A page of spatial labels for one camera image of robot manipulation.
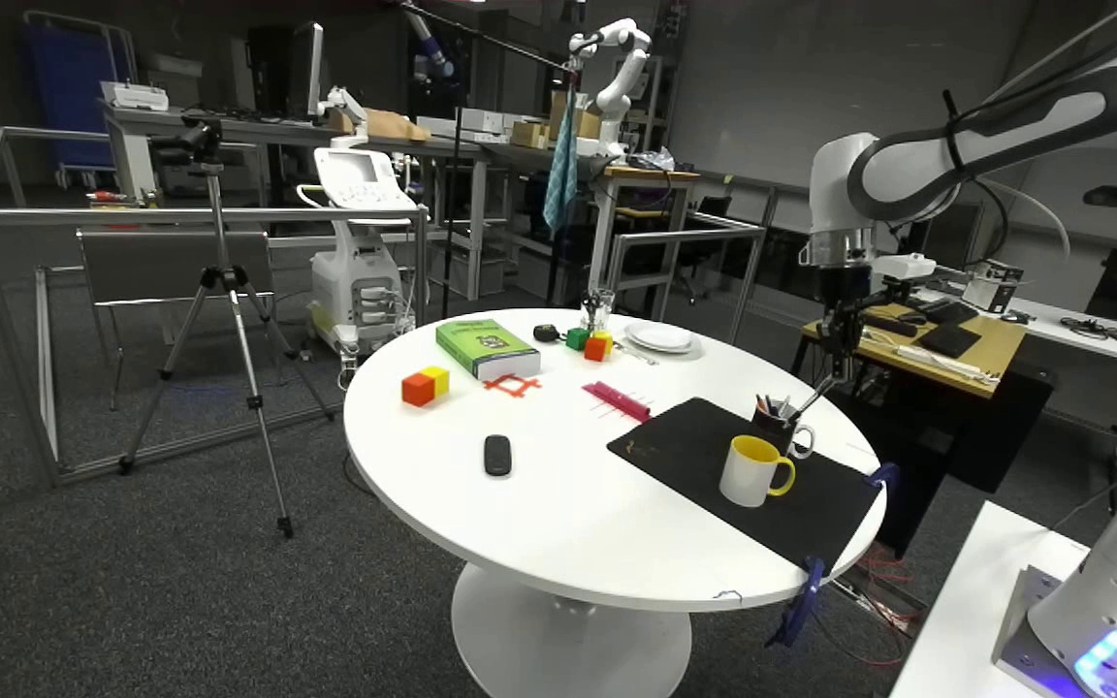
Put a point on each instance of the yellow and white mug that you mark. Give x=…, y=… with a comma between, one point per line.
x=752, y=473

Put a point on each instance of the white round table pedestal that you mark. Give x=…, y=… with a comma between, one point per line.
x=572, y=633

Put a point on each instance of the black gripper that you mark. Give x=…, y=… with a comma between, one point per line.
x=847, y=328

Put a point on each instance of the teal hanging cloth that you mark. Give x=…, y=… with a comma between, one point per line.
x=559, y=176

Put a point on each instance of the black camera tripod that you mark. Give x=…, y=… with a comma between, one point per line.
x=229, y=323

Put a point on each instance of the large white plate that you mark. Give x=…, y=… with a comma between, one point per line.
x=661, y=341

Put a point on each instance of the green book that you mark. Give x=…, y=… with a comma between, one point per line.
x=488, y=351

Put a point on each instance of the black rectangular mat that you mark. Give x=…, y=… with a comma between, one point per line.
x=717, y=465

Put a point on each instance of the green block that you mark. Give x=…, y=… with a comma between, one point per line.
x=577, y=338

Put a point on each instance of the blue tape strip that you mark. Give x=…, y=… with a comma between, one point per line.
x=799, y=605
x=887, y=478

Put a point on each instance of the small yellow cube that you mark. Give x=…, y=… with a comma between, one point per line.
x=436, y=379

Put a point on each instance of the grey metal railing frame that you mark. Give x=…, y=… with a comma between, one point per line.
x=194, y=220

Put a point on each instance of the clear glass holding utensils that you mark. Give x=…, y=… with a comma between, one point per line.
x=599, y=311

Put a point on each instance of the blue upright panel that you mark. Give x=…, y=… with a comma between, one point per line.
x=74, y=90

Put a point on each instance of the black round object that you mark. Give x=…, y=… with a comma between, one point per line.
x=546, y=329

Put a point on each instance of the pink flat ruler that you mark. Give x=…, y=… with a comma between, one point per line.
x=618, y=399

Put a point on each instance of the black and white mug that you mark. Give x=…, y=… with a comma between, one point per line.
x=783, y=430

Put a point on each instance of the red and yellow blocks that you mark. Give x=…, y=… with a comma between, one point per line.
x=599, y=348

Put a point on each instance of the small orange cube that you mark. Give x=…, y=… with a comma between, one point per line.
x=417, y=389

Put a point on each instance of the red plastic frame piece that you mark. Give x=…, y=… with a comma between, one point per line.
x=515, y=386

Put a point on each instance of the white wheeled equipment cart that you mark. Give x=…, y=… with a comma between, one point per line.
x=358, y=256

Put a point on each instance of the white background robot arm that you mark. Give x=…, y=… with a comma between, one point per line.
x=618, y=62

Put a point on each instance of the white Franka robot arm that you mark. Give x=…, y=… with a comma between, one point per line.
x=971, y=139

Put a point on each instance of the wooden workbench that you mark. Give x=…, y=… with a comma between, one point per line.
x=948, y=341

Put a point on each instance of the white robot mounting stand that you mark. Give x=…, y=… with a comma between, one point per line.
x=971, y=605

